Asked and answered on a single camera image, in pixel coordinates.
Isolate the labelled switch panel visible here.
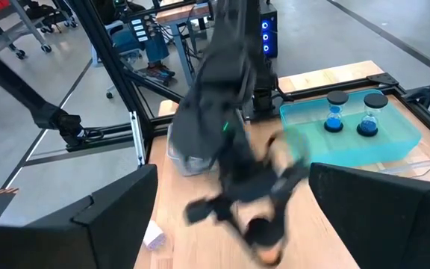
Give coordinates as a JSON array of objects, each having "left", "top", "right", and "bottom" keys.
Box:
[{"left": 128, "top": 16, "right": 152, "bottom": 44}]

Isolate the grey rolling cart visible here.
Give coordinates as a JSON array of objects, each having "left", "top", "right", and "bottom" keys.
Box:
[{"left": 0, "top": 0, "right": 78, "bottom": 61}]

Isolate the blue sand hourglass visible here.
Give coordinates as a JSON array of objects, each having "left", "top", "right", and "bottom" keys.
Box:
[
  {"left": 356, "top": 92, "right": 389, "bottom": 137},
  {"left": 323, "top": 90, "right": 349, "bottom": 134}
]

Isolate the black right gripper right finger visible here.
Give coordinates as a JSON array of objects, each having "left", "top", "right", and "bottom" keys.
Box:
[{"left": 309, "top": 163, "right": 430, "bottom": 269}]

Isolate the pink wall charger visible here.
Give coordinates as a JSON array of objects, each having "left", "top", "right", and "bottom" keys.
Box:
[{"left": 143, "top": 220, "right": 166, "bottom": 251}]

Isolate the blue office chair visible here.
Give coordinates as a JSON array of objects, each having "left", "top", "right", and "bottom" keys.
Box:
[{"left": 90, "top": 20, "right": 145, "bottom": 100}]

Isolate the grey plastic bin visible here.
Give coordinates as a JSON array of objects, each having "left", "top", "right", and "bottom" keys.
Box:
[{"left": 166, "top": 123, "right": 219, "bottom": 177}]

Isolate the wooden desk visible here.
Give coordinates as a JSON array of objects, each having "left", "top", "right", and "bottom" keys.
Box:
[{"left": 155, "top": 0, "right": 216, "bottom": 89}]

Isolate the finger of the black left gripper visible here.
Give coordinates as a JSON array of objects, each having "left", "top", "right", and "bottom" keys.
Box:
[
  {"left": 184, "top": 197, "right": 234, "bottom": 225},
  {"left": 272, "top": 164, "right": 311, "bottom": 205}
]

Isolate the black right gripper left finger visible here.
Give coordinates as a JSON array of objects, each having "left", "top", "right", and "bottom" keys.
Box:
[{"left": 0, "top": 164, "right": 159, "bottom": 269}]

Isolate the person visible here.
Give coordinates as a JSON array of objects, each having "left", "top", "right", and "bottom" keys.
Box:
[{"left": 99, "top": 0, "right": 177, "bottom": 81}]

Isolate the teal translucent plastic bin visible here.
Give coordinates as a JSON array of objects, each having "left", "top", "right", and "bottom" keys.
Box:
[{"left": 278, "top": 88, "right": 423, "bottom": 169}]

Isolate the clear plastic bin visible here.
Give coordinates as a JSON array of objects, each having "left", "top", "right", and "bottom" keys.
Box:
[{"left": 377, "top": 156, "right": 430, "bottom": 179}]

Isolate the computer tower with blue lights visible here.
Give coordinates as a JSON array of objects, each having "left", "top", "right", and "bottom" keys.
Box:
[{"left": 258, "top": 3, "right": 279, "bottom": 59}]

